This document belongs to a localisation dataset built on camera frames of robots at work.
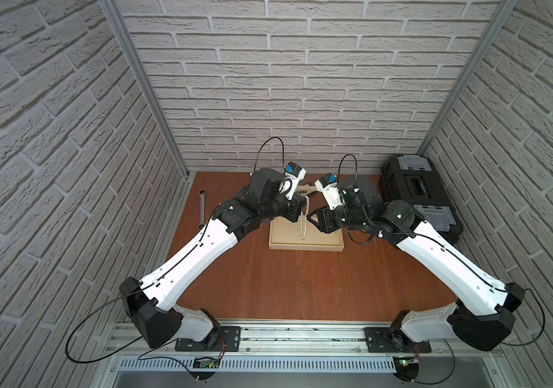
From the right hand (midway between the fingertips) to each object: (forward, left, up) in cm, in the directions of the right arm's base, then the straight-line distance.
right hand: (316, 214), depth 68 cm
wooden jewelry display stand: (+12, +9, -31) cm, 35 cm away
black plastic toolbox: (+24, -45, -13) cm, 53 cm away
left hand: (+3, +1, +4) cm, 5 cm away
